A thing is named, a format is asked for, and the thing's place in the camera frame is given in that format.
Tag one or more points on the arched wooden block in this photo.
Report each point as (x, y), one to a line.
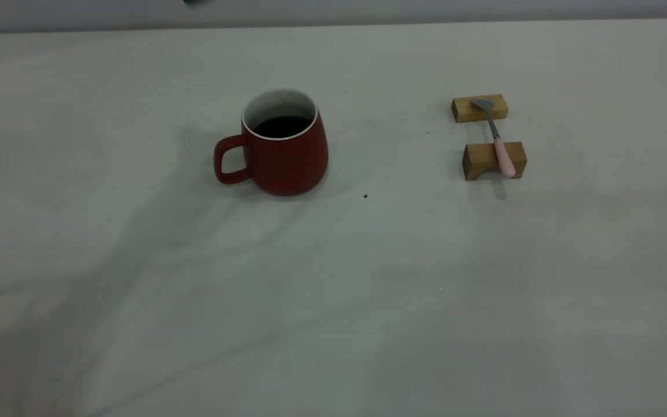
(478, 159)

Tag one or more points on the rectangular wooden block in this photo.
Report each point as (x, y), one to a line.
(464, 110)

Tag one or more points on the red ceramic mug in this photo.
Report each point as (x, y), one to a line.
(287, 168)

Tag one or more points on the dark coffee liquid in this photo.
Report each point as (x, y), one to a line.
(282, 126)

